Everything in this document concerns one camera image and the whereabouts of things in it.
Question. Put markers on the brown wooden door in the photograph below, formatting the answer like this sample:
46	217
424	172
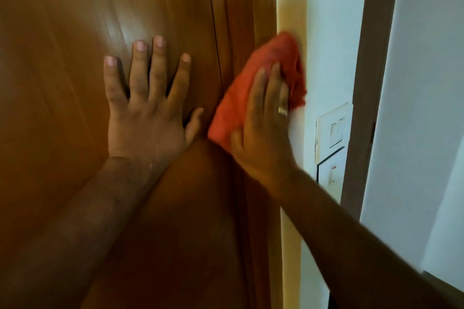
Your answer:
72	30

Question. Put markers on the red cleaning cloth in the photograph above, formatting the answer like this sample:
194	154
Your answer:
250	73

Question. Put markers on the person's right middle finger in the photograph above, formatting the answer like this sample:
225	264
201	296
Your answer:
272	88

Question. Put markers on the black-edged white switch plate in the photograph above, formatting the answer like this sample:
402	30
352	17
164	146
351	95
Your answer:
331	171

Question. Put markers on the person's left forearm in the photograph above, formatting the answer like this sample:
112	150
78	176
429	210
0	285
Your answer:
79	232

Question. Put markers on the person's left little finger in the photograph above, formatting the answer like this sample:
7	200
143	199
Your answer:
114	82

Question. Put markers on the person's left thumb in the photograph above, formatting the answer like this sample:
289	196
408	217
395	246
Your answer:
194	126

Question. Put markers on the person's right hand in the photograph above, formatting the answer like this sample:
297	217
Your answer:
263	145

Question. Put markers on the dark brown doorway trim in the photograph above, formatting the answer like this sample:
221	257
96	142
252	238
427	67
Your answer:
369	66

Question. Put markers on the white wall switch plate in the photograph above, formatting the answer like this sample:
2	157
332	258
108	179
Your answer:
335	127

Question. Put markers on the person's right thumb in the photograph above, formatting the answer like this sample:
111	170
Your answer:
237	142

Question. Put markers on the person's left middle finger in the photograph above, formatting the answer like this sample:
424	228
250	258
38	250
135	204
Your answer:
158	66

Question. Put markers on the person's right forearm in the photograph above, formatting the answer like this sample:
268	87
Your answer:
355	250

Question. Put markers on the brown wooden door frame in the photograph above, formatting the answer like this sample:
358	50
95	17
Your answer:
250	11

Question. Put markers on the person's left hand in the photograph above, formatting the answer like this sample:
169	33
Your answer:
145	131

